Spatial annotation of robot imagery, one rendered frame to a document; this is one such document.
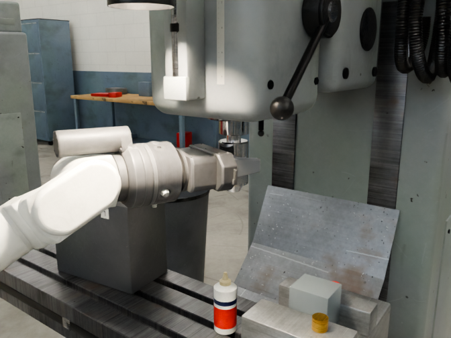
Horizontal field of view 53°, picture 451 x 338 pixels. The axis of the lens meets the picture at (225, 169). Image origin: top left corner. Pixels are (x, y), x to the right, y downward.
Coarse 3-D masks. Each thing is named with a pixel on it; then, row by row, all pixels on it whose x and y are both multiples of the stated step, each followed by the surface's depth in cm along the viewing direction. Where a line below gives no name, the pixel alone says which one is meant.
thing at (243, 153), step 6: (228, 150) 68; (234, 150) 68; (240, 150) 68; (246, 150) 69; (234, 156) 68; (240, 156) 69; (246, 156) 69; (240, 180) 70; (246, 180) 71; (234, 186) 70
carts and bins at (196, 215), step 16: (192, 192) 296; (208, 192) 270; (176, 208) 255; (192, 208) 259; (176, 224) 258; (192, 224) 262; (176, 240) 261; (192, 240) 265; (176, 256) 264; (192, 256) 268; (192, 272) 272
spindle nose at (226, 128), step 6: (222, 126) 68; (228, 126) 67; (234, 126) 67; (240, 126) 67; (246, 126) 68; (222, 132) 68; (228, 132) 68; (234, 132) 67; (240, 132) 68; (246, 132) 68
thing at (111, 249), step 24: (120, 216) 88; (144, 216) 92; (72, 240) 97; (96, 240) 93; (120, 240) 90; (144, 240) 93; (72, 264) 99; (96, 264) 95; (120, 264) 91; (144, 264) 94; (120, 288) 92
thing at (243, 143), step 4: (220, 140) 70; (224, 140) 70; (240, 140) 70; (244, 140) 70; (220, 144) 69; (224, 144) 68; (228, 144) 68; (232, 144) 68; (236, 144) 68; (240, 144) 68; (244, 144) 69; (248, 144) 70; (224, 148) 69; (228, 148) 68; (232, 148) 68; (236, 148) 68; (240, 148) 68; (244, 148) 69
